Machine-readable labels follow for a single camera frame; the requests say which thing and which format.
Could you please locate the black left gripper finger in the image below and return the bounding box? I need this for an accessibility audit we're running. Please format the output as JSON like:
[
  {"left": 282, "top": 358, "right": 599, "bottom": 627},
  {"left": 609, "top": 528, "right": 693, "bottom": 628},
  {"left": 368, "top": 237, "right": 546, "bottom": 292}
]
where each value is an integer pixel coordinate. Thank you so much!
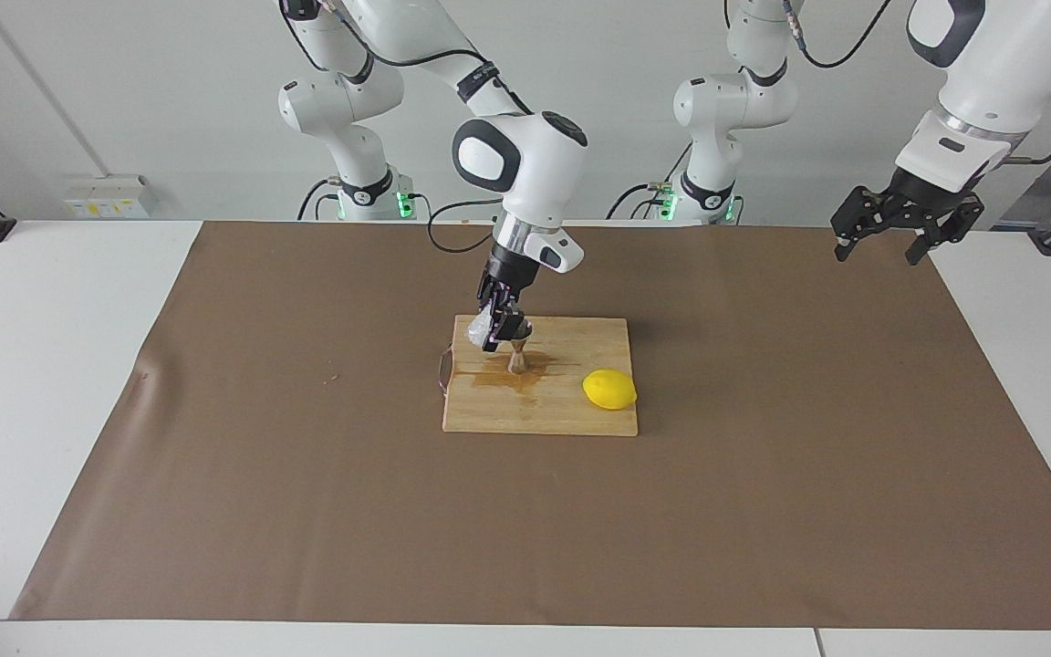
[
  {"left": 830, "top": 185, "right": 897, "bottom": 265},
  {"left": 907, "top": 193, "right": 986, "bottom": 267}
]

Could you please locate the clear textured cup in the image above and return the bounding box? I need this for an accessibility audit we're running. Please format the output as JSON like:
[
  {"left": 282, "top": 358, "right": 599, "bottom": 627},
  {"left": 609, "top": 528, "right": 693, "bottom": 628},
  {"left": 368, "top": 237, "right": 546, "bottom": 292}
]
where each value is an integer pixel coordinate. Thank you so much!
[{"left": 466, "top": 306, "right": 501, "bottom": 348}]

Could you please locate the steel double jigger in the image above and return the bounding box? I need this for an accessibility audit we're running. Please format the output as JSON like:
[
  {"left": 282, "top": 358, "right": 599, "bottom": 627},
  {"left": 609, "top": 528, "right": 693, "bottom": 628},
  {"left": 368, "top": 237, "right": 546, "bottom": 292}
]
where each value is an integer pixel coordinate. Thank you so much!
[{"left": 507, "top": 319, "right": 534, "bottom": 375}]

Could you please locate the wooden cutting board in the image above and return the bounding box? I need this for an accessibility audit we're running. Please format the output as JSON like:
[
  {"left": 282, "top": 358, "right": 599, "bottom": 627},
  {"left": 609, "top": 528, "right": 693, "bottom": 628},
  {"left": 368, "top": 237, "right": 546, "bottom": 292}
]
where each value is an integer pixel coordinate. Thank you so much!
[{"left": 437, "top": 315, "right": 640, "bottom": 437}]

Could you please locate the yellow lemon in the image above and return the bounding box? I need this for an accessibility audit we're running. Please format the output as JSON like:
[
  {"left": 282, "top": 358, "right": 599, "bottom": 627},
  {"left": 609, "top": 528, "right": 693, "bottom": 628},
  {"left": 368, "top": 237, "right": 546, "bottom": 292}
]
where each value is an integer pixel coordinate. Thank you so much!
[{"left": 582, "top": 369, "right": 639, "bottom": 411}]

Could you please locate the brown paper table mat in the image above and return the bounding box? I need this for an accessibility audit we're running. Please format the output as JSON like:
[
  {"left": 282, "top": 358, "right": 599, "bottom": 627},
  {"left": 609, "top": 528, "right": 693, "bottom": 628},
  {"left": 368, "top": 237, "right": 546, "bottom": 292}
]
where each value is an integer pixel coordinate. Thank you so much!
[{"left": 10, "top": 222, "right": 1051, "bottom": 631}]

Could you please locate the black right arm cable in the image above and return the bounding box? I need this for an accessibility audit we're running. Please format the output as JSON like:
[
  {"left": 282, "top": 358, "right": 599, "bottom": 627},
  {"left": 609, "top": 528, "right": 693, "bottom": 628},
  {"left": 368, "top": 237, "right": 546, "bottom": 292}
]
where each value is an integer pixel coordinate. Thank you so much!
[{"left": 329, "top": 0, "right": 508, "bottom": 256}]

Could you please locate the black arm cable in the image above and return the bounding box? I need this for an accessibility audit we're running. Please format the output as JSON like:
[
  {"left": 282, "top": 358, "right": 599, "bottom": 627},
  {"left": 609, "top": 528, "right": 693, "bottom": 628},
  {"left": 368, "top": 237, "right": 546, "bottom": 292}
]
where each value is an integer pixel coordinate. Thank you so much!
[
  {"left": 329, "top": 0, "right": 508, "bottom": 256},
  {"left": 783, "top": 0, "right": 1051, "bottom": 168}
]

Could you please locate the black left base cable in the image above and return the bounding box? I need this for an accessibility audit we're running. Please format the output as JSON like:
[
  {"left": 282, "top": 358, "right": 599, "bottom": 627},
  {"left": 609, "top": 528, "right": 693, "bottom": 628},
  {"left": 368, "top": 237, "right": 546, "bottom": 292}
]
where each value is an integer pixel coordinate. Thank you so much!
[{"left": 606, "top": 137, "right": 689, "bottom": 221}]

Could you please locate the black base cable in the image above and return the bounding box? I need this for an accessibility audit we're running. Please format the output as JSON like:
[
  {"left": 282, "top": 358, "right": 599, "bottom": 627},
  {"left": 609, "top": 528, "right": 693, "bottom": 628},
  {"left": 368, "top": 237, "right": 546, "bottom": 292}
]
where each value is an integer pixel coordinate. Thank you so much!
[
  {"left": 297, "top": 178, "right": 344, "bottom": 223},
  {"left": 606, "top": 137, "right": 689, "bottom": 221}
]

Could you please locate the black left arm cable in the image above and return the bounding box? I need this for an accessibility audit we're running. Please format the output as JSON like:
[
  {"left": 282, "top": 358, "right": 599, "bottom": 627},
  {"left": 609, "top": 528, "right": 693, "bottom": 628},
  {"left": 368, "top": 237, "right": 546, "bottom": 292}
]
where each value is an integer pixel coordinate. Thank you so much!
[{"left": 783, "top": 0, "right": 1051, "bottom": 168}]

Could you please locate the black right base cable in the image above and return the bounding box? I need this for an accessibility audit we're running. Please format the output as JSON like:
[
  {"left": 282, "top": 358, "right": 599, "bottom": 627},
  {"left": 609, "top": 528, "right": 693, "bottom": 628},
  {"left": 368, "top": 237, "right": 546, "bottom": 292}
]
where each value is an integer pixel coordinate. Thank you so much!
[{"left": 297, "top": 178, "right": 344, "bottom": 223}]

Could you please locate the white wall socket box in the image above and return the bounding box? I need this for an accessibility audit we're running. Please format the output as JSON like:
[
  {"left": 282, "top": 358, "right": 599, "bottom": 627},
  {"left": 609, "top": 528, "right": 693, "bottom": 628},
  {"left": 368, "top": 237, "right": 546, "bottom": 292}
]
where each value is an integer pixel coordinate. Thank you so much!
[{"left": 63, "top": 175, "right": 152, "bottom": 220}]

